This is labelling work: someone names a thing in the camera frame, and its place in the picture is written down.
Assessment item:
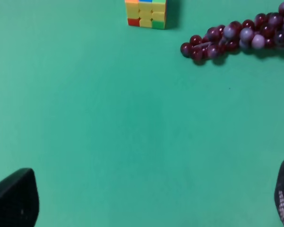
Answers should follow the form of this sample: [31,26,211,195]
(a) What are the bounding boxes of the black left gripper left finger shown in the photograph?
[0,168,40,227]

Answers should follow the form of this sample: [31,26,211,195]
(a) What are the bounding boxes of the multicoloured puzzle cube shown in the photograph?
[124,0,167,29]

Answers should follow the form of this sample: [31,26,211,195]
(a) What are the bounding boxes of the red purple grape bunch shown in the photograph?
[180,2,284,62]

